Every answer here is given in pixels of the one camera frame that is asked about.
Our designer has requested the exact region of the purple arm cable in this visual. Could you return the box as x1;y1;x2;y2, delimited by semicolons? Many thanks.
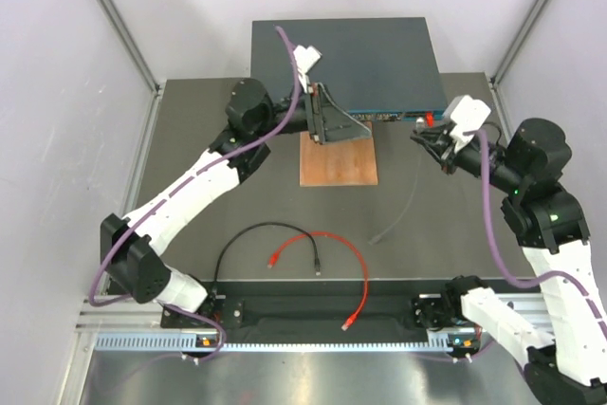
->
88;25;304;306
462;127;607;330

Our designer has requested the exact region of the slotted cable duct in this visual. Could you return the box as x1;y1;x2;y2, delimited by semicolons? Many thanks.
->
94;326;480;354

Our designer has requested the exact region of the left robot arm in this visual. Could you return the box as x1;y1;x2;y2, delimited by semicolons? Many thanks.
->
100;78;371;326

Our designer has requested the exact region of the red ethernet cable on table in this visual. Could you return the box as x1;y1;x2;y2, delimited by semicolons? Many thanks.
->
267;231;370;331

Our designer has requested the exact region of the wooden board stand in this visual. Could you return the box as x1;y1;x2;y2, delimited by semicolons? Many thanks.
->
300;133;378;187

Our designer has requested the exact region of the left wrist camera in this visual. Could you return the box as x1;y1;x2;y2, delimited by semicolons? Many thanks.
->
293;45;322;93

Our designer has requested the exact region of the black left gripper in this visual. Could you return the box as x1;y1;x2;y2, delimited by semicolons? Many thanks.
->
254;82;372;145

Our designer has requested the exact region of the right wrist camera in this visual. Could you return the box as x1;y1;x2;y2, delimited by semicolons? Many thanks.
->
443;95;491;153

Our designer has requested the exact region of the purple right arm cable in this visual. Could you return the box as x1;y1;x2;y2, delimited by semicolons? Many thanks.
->
462;127;607;330

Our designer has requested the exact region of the grey ethernet cable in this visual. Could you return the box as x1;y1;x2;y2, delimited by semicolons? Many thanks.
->
368;116;428;245

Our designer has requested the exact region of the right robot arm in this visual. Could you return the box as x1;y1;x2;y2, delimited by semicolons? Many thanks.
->
412;118;606;404

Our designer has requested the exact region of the black ethernet cable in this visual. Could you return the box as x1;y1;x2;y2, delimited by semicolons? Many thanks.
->
212;221;323;297

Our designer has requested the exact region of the teal network switch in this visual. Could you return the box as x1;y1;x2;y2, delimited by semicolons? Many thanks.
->
249;17;448;120

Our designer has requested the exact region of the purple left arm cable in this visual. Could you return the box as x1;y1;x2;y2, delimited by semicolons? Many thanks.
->
88;25;304;306

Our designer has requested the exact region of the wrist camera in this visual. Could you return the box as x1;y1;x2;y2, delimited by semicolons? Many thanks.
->
293;45;322;93
443;95;491;153

